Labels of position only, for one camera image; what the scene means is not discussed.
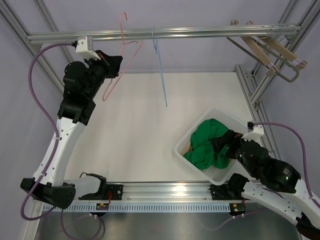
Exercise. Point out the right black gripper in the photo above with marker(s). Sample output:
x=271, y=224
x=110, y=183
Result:
x=231, y=138

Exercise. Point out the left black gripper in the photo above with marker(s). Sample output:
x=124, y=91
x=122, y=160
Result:
x=111, y=64

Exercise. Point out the pink wire hanger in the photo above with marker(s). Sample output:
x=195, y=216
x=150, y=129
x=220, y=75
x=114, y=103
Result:
x=111, y=86

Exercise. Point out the green t shirt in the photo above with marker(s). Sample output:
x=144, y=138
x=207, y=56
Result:
x=201, y=152

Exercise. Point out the beige t shirt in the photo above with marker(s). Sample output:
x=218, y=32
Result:
x=186, y=148

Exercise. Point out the blue wire hanger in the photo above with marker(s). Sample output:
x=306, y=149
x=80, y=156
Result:
x=158, y=54

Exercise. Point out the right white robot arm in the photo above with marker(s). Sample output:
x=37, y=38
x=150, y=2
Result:
x=281, y=187

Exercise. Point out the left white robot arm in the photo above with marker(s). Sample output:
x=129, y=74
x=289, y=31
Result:
x=82, y=80

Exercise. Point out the wooden hanger front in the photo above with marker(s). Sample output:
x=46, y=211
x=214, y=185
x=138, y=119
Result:
x=258, y=54

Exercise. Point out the wooden hanger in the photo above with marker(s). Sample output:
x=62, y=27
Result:
x=268, y=43
x=258, y=54

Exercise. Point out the wooden hanger rear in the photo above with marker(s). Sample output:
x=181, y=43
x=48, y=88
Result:
x=268, y=43

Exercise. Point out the white plastic basket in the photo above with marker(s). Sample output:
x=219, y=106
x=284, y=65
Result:
x=213, y=174

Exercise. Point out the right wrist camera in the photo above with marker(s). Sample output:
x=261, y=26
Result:
x=255, y=131

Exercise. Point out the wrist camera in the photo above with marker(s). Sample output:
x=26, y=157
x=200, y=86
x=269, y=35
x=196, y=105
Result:
x=255, y=131
x=84, y=48

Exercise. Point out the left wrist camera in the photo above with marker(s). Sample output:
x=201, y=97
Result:
x=84, y=48

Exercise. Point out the aluminium hanging rail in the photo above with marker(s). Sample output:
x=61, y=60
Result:
x=167, y=33

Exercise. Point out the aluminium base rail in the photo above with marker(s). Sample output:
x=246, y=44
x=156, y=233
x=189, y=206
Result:
x=131, y=192

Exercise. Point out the white slotted cable duct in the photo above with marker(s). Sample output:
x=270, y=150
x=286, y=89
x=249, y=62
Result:
x=150, y=207

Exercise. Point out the left aluminium frame post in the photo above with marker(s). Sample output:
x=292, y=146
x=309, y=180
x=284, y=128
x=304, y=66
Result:
x=16, y=34

